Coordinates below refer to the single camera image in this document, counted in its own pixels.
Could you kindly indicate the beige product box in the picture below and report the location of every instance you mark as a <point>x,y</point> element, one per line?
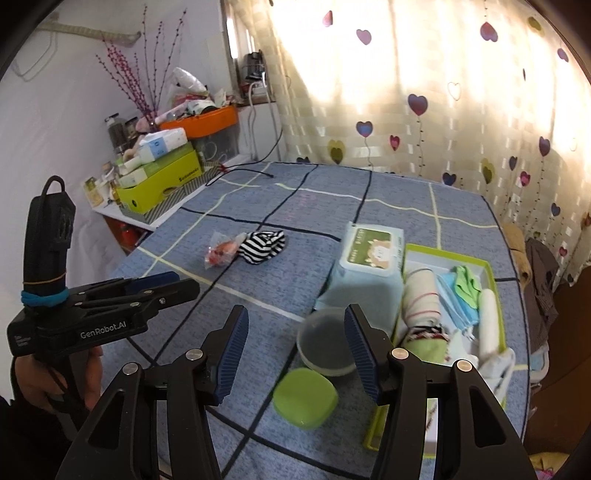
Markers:
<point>134,173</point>

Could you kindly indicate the white plastic bag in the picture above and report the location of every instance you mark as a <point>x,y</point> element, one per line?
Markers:
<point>189,81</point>

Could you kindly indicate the orange rimmed storage bin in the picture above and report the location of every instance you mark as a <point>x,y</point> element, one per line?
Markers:
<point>203,120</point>

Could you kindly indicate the white side table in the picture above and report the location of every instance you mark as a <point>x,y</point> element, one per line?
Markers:
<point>111,212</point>

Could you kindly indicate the black white striped box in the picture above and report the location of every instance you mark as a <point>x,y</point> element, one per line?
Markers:
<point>180,198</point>

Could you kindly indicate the clear round plastic container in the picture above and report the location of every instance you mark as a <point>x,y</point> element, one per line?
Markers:
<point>323,341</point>

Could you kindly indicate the white towel with red stripes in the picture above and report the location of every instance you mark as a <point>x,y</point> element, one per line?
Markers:
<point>420,295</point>

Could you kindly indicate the black white striped sock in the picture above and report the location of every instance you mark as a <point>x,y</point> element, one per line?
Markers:
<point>425,332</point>
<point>261,244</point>

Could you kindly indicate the small green cloth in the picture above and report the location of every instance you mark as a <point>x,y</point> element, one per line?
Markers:
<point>466,286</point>

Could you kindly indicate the colourful striped blanket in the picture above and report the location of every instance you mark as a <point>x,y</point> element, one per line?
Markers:
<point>547,468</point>

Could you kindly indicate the green white shallow box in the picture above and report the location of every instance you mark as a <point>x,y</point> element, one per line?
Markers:
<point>422,258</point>

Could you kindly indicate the pink snack packet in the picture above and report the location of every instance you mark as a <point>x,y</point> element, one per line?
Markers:
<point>221,251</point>

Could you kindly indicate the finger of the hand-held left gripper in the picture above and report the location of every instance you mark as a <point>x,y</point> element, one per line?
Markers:
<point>152,281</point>
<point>171,295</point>

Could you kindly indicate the black appliance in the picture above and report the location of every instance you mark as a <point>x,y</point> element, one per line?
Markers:
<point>253,64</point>

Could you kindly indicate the wooden wardrobe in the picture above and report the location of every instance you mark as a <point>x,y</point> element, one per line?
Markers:
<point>568,369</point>

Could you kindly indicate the blue white tissue pack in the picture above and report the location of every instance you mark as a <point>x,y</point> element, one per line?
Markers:
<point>159,145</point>

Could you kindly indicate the green printed towel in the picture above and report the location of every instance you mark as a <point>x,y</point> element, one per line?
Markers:
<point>425,348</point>

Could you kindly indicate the wet wipes pack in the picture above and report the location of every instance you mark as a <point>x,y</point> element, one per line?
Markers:
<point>364,272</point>

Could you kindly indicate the grey white socks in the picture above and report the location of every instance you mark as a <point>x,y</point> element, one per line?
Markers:
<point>496,369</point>

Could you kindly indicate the glass storage jar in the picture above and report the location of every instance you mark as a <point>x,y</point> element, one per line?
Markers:
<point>115,131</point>

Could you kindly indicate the heart print curtain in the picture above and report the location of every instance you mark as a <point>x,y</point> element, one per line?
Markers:
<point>415,69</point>

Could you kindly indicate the white wall pipe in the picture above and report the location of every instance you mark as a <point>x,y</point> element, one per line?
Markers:
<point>92,33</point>

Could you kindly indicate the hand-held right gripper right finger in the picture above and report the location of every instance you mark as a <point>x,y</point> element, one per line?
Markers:
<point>364,355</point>

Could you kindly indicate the blue face mask bundle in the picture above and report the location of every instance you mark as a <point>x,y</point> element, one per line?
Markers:
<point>455,300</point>

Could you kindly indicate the green cardboard box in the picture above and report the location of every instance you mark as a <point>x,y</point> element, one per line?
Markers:
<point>171,180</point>

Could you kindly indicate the blue plaid bed sheet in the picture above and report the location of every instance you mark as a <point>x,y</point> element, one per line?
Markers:
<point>184,258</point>

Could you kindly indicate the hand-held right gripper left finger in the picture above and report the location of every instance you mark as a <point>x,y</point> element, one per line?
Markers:
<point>231,355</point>

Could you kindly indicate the dark plaid shirt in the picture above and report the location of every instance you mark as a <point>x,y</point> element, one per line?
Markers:
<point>542,277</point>

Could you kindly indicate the tan knitted sweater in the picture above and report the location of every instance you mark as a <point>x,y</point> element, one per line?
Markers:
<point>515,249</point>

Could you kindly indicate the person's left hand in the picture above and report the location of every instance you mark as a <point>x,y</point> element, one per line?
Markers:
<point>27,374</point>

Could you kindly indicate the pink branch decoration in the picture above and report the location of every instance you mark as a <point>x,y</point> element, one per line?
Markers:
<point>134,78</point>

